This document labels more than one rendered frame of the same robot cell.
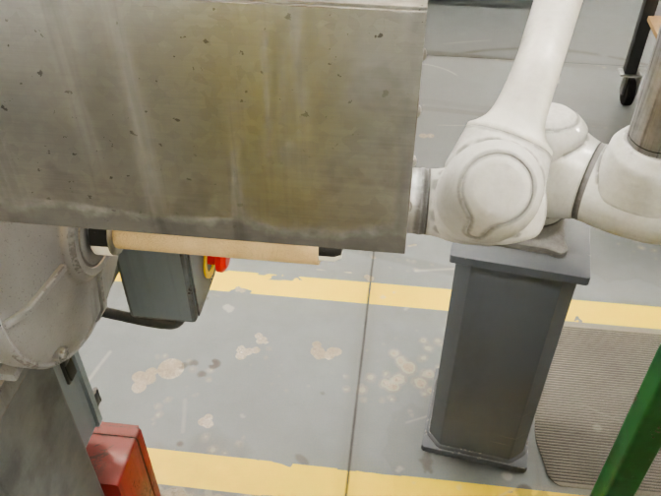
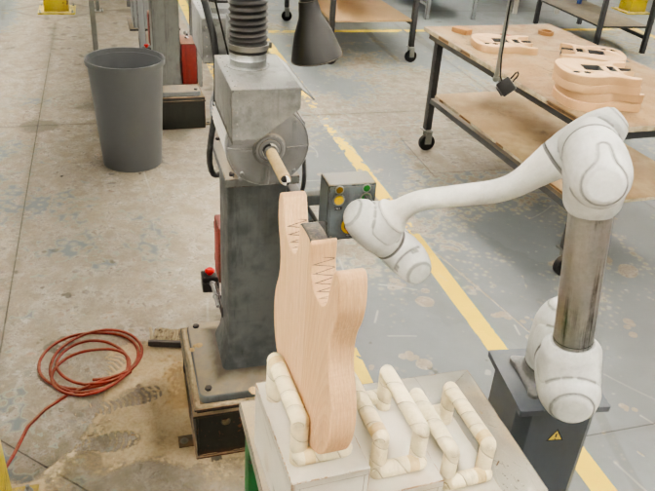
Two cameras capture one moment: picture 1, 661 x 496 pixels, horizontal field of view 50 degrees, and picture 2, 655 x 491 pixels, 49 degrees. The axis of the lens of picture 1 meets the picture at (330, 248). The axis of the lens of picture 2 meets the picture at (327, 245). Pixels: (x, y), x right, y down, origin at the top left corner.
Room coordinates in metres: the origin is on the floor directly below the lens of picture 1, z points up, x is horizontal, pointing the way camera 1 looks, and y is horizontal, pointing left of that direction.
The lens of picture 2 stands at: (-0.17, -1.65, 2.09)
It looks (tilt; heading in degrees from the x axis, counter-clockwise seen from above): 30 degrees down; 65
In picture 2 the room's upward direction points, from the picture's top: 4 degrees clockwise
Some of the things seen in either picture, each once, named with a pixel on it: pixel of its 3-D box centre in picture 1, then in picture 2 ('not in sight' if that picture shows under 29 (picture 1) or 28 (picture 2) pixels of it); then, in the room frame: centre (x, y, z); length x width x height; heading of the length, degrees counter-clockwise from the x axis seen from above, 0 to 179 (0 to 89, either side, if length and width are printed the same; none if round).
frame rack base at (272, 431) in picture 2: not in sight; (307, 454); (0.25, -0.73, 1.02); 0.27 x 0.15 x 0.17; 87
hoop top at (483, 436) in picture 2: not in sight; (468, 414); (0.60, -0.76, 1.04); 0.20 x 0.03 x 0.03; 86
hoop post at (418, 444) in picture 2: not in sight; (418, 447); (0.44, -0.83, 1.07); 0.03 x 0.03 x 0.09
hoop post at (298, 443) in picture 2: not in sight; (298, 440); (0.19, -0.81, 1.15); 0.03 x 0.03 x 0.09
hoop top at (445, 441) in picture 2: not in sight; (433, 422); (0.52, -0.75, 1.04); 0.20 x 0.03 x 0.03; 86
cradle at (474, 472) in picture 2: not in sight; (467, 477); (0.55, -0.85, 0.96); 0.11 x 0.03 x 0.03; 177
